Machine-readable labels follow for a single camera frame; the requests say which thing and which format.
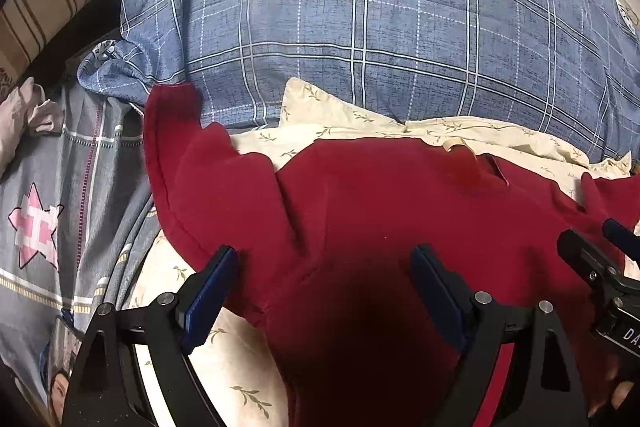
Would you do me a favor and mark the dark red sweater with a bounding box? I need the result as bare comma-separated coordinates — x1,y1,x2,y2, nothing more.
143,84,639,426

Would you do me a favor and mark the grey star patterned bedsheet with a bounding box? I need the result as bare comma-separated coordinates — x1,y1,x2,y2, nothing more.
1,83,160,404

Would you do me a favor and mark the pinkish grey crumpled cloth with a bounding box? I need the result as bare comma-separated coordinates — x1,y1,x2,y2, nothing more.
0,77,64,173

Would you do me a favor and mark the cream floral pillow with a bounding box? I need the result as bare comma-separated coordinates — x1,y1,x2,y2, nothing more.
134,78,631,426

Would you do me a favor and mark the person's right hand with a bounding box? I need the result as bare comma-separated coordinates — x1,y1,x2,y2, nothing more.
588,353,639,418

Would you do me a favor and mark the phone with face photo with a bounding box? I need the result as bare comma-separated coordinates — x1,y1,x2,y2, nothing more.
44,317,84,426

